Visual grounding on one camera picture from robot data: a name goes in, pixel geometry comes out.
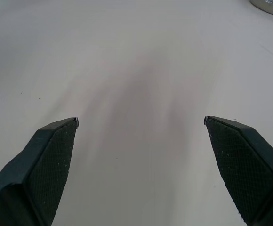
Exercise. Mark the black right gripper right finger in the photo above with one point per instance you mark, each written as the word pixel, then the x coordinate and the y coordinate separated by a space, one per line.
pixel 244 164

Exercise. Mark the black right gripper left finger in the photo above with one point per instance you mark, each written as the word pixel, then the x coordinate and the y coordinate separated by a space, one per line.
pixel 40 169

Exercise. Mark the round silver metal object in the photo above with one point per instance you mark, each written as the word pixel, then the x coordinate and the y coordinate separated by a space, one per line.
pixel 271 6

